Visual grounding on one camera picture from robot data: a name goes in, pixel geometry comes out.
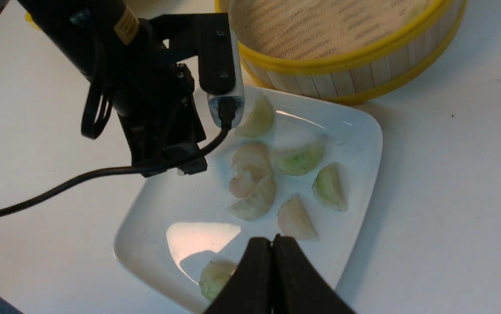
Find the green dumpling plate right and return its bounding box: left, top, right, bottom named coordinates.
left=312, top=162, right=348, bottom=212

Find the white square plate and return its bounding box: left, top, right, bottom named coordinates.
left=113, top=86, right=383, bottom=314

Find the pink dumpling plate bottom right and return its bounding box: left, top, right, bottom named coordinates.
left=277, top=194, right=318, bottom=241

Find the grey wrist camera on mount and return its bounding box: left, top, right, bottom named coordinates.
left=149, top=13, right=245, bottom=129

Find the pale green dumpling plate top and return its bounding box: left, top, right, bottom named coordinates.
left=235, top=94, right=274, bottom=138

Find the black camera cable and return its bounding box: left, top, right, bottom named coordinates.
left=0, top=26, right=239, bottom=223

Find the pink dumpling plate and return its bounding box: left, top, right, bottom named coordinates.
left=229, top=142, right=273, bottom=198
left=277, top=194, right=318, bottom=241

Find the green dumpling basket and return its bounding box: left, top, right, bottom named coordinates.
left=198, top=260, right=238, bottom=302

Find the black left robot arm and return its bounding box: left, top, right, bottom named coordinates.
left=20, top=0, right=245, bottom=177

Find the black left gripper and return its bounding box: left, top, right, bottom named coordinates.
left=113, top=64, right=206, bottom=177

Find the green dumpling plate centre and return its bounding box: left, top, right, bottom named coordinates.
left=271, top=140, right=326, bottom=177

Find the white dumpling plate bottom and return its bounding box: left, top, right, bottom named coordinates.
left=227, top=175, right=277, bottom=221

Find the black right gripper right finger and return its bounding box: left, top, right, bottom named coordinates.
left=272, top=235, right=354, bottom=314

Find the yellow rimmed bamboo steamer basket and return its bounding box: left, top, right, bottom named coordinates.
left=215, top=0, right=467, bottom=105

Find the pink dumpling plate centre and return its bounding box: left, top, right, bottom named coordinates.
left=229, top=142, right=273, bottom=198

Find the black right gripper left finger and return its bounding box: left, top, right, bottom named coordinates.
left=204, top=237, right=273, bottom=314

